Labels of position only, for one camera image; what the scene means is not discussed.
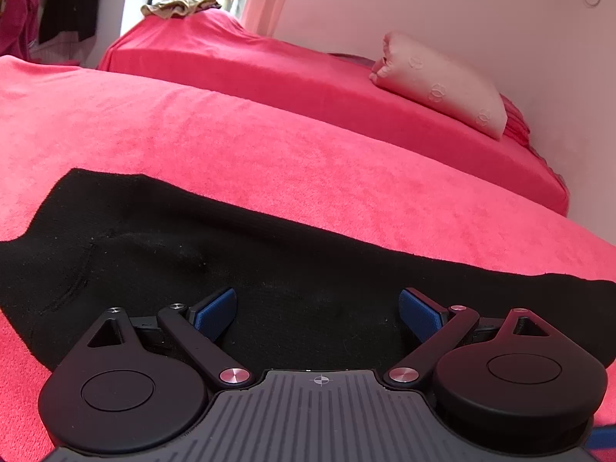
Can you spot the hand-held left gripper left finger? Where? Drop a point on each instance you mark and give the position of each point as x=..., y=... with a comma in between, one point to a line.
x=216, y=313

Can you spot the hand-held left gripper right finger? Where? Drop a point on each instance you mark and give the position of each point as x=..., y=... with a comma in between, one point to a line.
x=421, y=315

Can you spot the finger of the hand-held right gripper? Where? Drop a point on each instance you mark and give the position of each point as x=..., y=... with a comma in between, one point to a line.
x=604, y=437

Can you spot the black pants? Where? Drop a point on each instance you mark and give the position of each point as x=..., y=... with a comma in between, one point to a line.
x=288, y=288

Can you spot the red folded blanket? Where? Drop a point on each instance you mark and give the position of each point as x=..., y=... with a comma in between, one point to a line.
x=517, y=122

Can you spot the pink embossed pillow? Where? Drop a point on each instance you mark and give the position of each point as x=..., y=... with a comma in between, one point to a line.
x=442, y=86

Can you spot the red bed sheet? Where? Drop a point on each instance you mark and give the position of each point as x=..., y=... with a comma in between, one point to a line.
x=313, y=82

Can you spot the tan crumpled cloth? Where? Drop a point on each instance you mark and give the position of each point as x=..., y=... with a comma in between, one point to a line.
x=175, y=7

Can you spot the dark hanging clothes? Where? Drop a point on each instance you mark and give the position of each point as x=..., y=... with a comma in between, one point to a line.
x=77, y=9

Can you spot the magenta hanging garment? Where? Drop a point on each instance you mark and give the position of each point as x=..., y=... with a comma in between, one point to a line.
x=17, y=14

